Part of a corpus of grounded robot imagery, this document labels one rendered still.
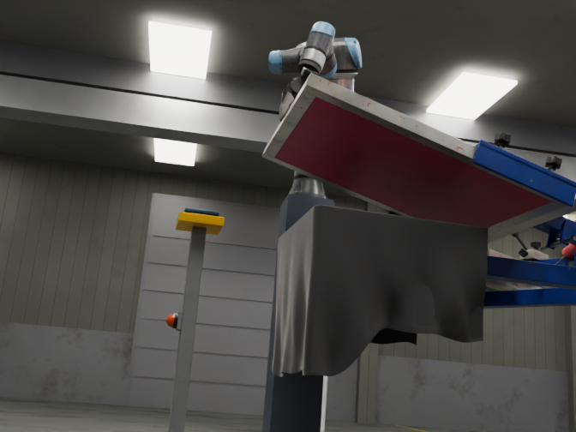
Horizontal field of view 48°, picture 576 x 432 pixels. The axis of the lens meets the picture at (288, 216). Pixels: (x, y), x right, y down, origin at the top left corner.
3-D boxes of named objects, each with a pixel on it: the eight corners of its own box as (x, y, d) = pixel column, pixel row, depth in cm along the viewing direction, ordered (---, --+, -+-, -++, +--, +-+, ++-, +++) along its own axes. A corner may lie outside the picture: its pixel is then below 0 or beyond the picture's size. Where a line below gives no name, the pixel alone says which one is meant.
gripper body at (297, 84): (303, 111, 203) (316, 79, 207) (311, 100, 195) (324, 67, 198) (281, 101, 202) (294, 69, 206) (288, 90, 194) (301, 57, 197)
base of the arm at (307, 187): (285, 205, 263) (286, 182, 266) (321, 209, 265) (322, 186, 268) (291, 195, 249) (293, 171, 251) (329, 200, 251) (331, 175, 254)
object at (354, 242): (313, 375, 155) (323, 204, 166) (309, 375, 159) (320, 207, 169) (488, 389, 164) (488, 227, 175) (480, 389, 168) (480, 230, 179)
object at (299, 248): (303, 377, 154) (315, 202, 165) (266, 375, 197) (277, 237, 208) (316, 378, 155) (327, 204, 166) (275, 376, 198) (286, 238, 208)
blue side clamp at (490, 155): (474, 162, 170) (481, 139, 172) (465, 167, 174) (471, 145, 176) (573, 206, 174) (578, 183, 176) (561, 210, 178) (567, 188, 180)
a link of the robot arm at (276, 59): (297, 39, 258) (266, 45, 212) (324, 38, 255) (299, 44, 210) (298, 69, 261) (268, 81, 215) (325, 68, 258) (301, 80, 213)
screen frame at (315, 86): (306, 84, 165) (310, 72, 166) (261, 157, 220) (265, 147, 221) (573, 203, 175) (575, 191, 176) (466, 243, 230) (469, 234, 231)
